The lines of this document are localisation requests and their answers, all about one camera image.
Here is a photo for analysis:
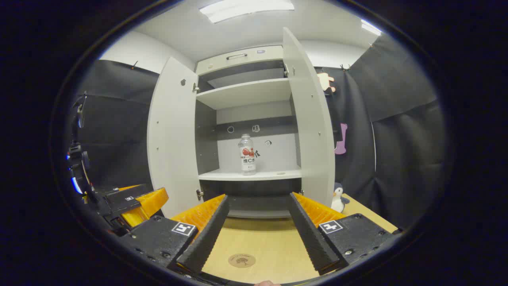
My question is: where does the black backdrop cloth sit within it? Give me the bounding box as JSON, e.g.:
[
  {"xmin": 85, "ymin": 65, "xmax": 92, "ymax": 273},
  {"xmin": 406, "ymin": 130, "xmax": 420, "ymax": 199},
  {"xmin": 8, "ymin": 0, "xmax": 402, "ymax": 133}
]
[{"xmin": 75, "ymin": 34, "xmax": 447, "ymax": 232}]

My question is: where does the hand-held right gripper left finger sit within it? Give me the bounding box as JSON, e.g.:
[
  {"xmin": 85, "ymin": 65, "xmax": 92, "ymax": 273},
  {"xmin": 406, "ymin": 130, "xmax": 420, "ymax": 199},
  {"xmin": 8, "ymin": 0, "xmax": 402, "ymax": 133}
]
[{"xmin": 118, "ymin": 194, "xmax": 230, "ymax": 275}]

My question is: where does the white cabinet drawer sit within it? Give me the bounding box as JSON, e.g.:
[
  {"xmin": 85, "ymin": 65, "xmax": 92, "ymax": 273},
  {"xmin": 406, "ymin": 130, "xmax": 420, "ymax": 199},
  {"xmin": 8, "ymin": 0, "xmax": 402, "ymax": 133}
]
[{"xmin": 196, "ymin": 45, "xmax": 285, "ymax": 76}]

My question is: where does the white cabinet shelf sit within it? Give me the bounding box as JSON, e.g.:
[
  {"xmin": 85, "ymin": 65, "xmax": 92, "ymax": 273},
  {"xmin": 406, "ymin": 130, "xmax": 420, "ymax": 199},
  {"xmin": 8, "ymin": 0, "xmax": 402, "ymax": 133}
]
[
  {"xmin": 198, "ymin": 167, "xmax": 302, "ymax": 182},
  {"xmin": 196, "ymin": 78, "xmax": 292, "ymax": 110}
]

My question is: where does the white cabinet door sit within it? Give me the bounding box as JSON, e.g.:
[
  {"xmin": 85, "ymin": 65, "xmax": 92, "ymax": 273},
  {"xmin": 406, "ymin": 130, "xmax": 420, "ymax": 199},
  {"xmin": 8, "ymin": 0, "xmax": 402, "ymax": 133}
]
[
  {"xmin": 283, "ymin": 27, "xmax": 336, "ymax": 208},
  {"xmin": 147, "ymin": 57, "xmax": 204, "ymax": 218}
]

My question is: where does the clear bottle with red label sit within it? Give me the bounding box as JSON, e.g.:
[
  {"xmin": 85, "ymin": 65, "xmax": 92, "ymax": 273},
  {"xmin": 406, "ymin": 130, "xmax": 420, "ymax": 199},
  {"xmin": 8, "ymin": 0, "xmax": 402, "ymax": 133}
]
[{"xmin": 238, "ymin": 134, "xmax": 257, "ymax": 176}]

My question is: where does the small ceiling light panel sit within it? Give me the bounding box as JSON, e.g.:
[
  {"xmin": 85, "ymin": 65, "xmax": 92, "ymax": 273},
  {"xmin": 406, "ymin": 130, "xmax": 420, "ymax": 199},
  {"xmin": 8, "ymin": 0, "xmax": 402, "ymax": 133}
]
[{"xmin": 360, "ymin": 19, "xmax": 383, "ymax": 37}]

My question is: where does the penguin plush toy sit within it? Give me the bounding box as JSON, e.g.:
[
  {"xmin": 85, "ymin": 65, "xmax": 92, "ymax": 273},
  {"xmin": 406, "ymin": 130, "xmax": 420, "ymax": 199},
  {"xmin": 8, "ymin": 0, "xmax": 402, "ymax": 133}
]
[{"xmin": 331, "ymin": 183, "xmax": 350, "ymax": 213}]

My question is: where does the large ceiling light panel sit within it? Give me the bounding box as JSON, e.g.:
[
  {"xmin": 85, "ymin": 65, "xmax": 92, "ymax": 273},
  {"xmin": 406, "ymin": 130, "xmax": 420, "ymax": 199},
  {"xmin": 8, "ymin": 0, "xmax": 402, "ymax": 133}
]
[{"xmin": 198, "ymin": 0, "xmax": 295, "ymax": 23}]

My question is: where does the white cabinet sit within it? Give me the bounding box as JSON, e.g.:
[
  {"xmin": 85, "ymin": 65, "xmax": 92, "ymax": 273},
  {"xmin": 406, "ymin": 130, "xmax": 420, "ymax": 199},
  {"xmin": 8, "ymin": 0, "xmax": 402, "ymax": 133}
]
[{"xmin": 147, "ymin": 27, "xmax": 336, "ymax": 219}]

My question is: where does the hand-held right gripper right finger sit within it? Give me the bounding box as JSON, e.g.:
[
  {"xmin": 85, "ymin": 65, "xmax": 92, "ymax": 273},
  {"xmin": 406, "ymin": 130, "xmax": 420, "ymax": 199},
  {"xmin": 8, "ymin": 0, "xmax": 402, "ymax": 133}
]
[{"xmin": 288, "ymin": 192, "xmax": 401, "ymax": 276}]

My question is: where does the round brown coaster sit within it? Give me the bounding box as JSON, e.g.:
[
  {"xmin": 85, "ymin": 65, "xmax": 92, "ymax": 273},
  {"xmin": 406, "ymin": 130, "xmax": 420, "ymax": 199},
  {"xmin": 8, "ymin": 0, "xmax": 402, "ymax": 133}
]
[{"xmin": 228, "ymin": 254, "xmax": 256, "ymax": 268}]

